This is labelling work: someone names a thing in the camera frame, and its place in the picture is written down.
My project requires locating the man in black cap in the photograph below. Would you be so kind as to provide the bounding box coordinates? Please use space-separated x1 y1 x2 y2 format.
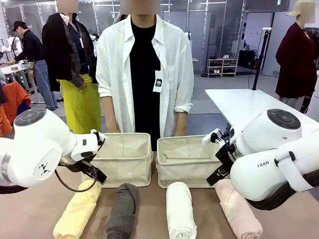
7 20 58 111

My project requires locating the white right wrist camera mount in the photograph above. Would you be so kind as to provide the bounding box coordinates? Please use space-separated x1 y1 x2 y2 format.
201 128 222 146

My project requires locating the beige cap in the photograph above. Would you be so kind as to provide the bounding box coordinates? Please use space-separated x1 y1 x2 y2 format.
286 0 304 17

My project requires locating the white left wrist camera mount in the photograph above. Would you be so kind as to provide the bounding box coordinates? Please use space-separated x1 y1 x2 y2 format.
90 128 110 148

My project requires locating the person's left forearm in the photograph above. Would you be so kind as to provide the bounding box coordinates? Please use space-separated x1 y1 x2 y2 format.
175 111 188 132

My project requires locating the person in white shirt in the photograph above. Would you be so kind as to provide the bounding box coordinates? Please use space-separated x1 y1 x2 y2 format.
96 14 194 151

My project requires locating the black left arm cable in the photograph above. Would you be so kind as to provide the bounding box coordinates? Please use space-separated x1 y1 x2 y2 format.
54 163 98 193

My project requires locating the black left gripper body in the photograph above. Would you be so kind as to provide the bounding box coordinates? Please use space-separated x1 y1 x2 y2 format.
59 158 101 179

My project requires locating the orange jacket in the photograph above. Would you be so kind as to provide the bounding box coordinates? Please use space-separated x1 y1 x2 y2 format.
2 81 32 124

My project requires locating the mannequin in maroon top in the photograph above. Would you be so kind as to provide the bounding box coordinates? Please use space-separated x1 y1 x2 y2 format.
275 14 319 105

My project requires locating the dark grey towel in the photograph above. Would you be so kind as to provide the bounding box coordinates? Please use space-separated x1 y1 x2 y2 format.
105 183 140 239

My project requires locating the pink towel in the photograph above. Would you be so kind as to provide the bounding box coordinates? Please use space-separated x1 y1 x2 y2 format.
215 179 264 239

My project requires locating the white background work table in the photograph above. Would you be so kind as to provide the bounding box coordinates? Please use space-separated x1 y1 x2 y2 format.
0 63 40 103

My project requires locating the yellow towel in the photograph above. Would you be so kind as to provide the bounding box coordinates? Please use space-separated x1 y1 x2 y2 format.
52 179 102 239

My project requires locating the dark right arm cable sleeve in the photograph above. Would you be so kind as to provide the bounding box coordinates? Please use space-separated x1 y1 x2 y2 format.
245 170 319 211

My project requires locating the black pole stand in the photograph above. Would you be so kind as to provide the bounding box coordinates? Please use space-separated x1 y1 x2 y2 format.
252 28 272 91

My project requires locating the black suitcase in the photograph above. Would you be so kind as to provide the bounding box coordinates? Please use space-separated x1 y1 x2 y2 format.
238 49 257 69

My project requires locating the white side table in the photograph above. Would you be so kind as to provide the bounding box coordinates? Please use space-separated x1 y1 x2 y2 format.
204 89 319 136

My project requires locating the wooden shoe rack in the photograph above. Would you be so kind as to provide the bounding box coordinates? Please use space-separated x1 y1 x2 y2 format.
206 58 238 78

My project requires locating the person's right forearm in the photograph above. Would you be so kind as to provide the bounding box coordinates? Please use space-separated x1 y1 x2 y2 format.
103 96 121 130

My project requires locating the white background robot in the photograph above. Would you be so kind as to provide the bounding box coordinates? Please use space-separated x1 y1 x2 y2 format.
89 33 99 57
0 36 23 60

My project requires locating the mannequin in orange shirt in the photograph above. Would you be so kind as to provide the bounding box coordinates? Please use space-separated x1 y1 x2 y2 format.
0 104 13 138

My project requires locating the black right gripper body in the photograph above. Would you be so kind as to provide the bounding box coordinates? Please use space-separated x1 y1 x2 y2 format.
214 141 236 170

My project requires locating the mannequin black coat yellow skirt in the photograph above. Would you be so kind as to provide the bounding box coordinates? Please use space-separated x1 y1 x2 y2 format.
41 12 102 135

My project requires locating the white hanging name badge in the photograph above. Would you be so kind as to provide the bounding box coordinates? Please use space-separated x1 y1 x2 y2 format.
153 70 163 93

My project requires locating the beige fabric basket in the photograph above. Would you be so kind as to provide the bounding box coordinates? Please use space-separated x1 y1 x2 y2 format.
90 132 153 188
156 135 231 189

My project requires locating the white towel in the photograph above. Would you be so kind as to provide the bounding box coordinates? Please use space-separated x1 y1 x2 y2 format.
165 181 198 239

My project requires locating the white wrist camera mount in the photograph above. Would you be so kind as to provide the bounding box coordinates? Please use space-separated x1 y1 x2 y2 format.
90 128 110 148
201 128 222 146

